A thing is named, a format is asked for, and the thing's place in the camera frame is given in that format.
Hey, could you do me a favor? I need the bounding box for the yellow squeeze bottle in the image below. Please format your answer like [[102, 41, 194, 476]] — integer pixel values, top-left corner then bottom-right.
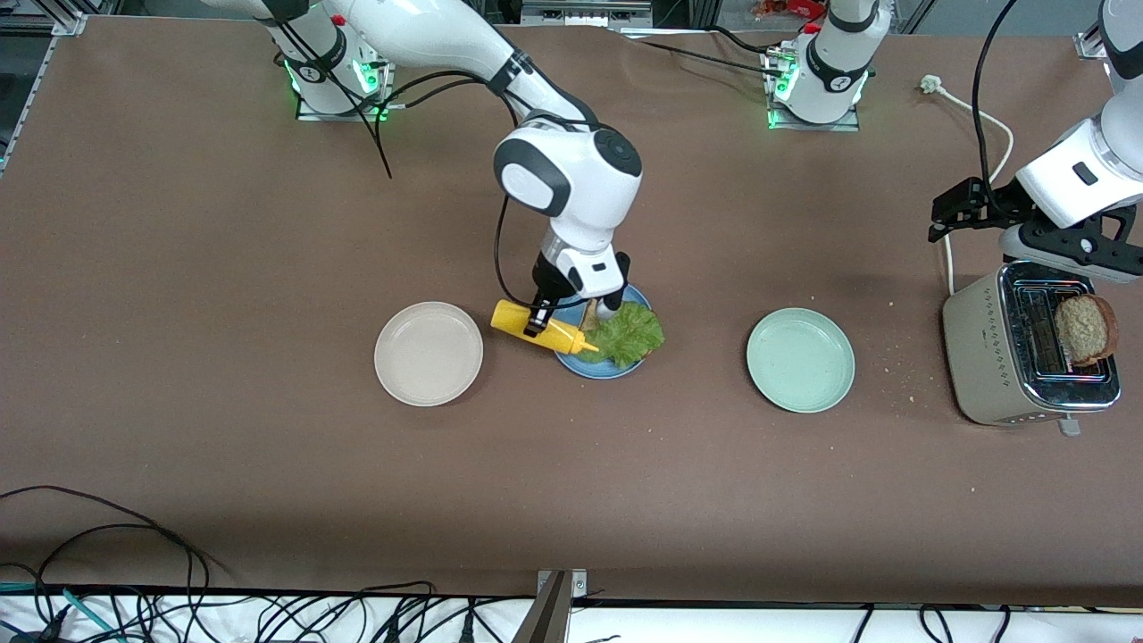
[[490, 299, 601, 355]]

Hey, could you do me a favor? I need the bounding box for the green lettuce leaf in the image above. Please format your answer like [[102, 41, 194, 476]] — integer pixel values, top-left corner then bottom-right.
[[585, 302, 666, 369]]

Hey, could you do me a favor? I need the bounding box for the blue plate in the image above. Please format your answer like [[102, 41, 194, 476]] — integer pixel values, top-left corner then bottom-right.
[[547, 282, 657, 380]]

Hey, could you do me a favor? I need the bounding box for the beige plate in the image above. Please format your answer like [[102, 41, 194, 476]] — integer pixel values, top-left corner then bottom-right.
[[374, 301, 485, 408]]

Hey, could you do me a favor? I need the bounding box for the mint green plate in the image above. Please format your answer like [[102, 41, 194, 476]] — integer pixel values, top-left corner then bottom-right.
[[747, 307, 856, 413]]

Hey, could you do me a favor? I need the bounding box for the beige chrome toaster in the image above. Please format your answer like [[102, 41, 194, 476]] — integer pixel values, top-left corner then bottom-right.
[[942, 259, 1122, 437]]

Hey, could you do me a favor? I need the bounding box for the red orange background object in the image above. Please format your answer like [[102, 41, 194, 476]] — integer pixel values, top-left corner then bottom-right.
[[753, 0, 827, 21]]

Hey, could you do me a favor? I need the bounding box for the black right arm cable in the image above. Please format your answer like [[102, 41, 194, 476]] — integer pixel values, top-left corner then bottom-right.
[[268, 13, 541, 311]]

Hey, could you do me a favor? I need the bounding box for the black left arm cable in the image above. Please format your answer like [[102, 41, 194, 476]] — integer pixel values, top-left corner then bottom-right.
[[972, 0, 1021, 193]]

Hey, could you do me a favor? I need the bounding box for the white toaster power cable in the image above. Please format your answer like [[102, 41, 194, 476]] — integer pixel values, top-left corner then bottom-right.
[[922, 75, 1015, 296]]

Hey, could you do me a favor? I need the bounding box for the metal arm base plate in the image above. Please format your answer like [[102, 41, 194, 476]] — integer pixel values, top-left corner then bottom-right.
[[766, 103, 861, 132], [296, 38, 398, 122]]

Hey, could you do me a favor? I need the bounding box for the black cable to arm base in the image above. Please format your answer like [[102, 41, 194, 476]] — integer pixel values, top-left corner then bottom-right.
[[616, 25, 787, 78]]

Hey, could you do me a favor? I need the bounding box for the aluminium frame profile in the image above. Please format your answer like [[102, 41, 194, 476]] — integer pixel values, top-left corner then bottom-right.
[[521, 0, 653, 26]]

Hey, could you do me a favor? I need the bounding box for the metal table edge bracket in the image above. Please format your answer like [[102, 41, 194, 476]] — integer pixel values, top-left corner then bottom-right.
[[513, 569, 588, 643]]

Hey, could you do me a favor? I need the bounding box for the black looped cable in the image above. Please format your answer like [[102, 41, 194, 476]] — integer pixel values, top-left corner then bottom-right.
[[0, 486, 212, 617]]

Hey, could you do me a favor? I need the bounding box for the teal cable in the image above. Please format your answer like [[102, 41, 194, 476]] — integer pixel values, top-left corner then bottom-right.
[[0, 580, 126, 643]]

